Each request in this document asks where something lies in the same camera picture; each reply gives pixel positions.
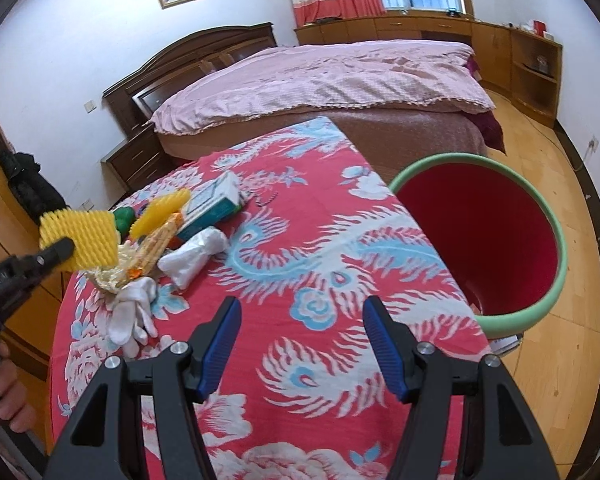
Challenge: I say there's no wooden corner shelf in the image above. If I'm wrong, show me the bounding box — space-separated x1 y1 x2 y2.
510 27 563 128

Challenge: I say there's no person's left hand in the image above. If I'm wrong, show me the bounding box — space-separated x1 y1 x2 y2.
0 341 38 434

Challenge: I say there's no black jacket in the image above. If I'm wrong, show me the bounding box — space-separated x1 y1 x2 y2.
0 150 71 221

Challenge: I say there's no white plastic bag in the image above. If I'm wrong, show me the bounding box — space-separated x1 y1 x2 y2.
157 226 229 291

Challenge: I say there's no yellow foam fruit net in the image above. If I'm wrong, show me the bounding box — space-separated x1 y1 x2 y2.
38 208 120 270
130 188 191 241

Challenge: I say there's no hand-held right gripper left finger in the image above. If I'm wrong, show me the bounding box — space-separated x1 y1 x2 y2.
42 296 243 480

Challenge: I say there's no dark wooden bed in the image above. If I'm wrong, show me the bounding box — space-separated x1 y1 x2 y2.
102 22 506 171

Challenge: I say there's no long wooden cabinet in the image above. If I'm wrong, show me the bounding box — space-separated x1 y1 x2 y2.
294 12 512 98

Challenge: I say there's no pink quilt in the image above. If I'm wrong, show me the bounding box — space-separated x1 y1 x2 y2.
150 41 496 136

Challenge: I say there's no white cotton glove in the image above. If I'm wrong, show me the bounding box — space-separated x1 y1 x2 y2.
105 276 160 358

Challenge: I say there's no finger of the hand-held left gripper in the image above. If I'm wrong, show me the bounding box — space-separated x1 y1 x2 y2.
14 237 77 282

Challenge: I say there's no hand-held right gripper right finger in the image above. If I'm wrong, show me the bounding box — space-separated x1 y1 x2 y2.
362 295 561 480

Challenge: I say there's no red basin with green rim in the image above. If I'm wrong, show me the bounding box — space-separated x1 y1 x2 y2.
387 152 568 341

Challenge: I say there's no clear orange-ended snack packet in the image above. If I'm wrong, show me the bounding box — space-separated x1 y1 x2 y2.
130 212 183 281

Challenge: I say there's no white and teal carton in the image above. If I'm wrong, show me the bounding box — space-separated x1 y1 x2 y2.
177 171 245 241

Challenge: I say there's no pale yellow mesh net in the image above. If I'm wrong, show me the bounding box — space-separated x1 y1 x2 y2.
87 240 146 296

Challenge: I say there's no red printed cloth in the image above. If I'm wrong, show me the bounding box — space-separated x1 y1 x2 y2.
50 116 496 480

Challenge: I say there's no dark red blanket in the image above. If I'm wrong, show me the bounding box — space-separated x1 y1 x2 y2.
467 57 506 153

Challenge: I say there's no dark wooden nightstand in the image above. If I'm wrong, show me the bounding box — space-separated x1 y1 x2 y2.
101 122 173 193

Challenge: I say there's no green plastic toy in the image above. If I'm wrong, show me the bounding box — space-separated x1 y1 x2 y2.
114 206 137 235

